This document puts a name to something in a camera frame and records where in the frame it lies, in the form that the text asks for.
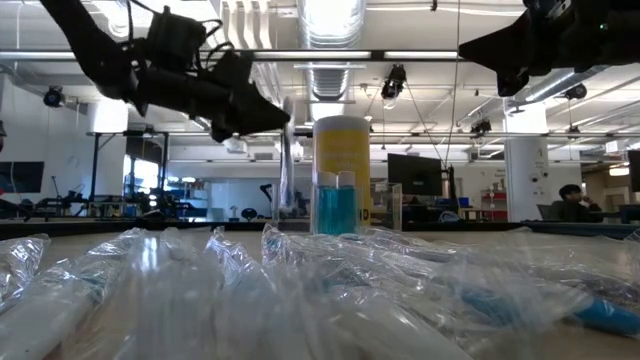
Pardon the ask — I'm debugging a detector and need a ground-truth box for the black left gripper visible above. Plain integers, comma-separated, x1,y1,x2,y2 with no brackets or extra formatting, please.
134,52,291,143

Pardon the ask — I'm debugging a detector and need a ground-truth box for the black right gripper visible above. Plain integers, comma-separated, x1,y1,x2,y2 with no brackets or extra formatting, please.
458,0,609,98

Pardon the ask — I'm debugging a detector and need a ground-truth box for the small blue mouthwash bottle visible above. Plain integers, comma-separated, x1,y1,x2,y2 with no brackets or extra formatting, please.
315,171,339,236
337,171,359,236

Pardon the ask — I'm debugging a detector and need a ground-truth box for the black crossbar with light strips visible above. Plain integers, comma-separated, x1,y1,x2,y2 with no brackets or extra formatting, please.
0,48,501,64

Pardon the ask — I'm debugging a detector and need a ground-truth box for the yellow canister with white lid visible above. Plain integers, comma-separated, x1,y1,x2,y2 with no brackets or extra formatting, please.
312,115,372,235

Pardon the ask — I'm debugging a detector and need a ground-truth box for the black computer monitor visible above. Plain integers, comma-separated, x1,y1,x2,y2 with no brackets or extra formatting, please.
387,153,444,197

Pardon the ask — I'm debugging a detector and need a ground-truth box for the clear acrylic organizer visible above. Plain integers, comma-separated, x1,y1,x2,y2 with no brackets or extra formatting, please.
272,180,404,237

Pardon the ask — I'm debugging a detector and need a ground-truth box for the black metal stand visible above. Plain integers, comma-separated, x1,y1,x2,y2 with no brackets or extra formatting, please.
87,130,171,217

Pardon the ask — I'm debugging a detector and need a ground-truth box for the person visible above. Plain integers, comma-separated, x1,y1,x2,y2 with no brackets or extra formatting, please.
547,183,606,224

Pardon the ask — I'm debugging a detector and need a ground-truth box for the silver ventilation duct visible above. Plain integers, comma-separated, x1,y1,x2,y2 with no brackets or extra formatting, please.
297,0,369,104
519,64,611,104

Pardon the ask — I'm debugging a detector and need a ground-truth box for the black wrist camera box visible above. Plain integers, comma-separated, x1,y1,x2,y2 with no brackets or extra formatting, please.
147,7,207,71

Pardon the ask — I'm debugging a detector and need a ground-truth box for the black aluminium table frame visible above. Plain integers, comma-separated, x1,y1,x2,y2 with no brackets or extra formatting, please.
0,218,640,240

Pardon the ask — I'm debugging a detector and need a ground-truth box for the black wall screen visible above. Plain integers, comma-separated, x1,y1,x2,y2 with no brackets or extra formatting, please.
0,161,45,194

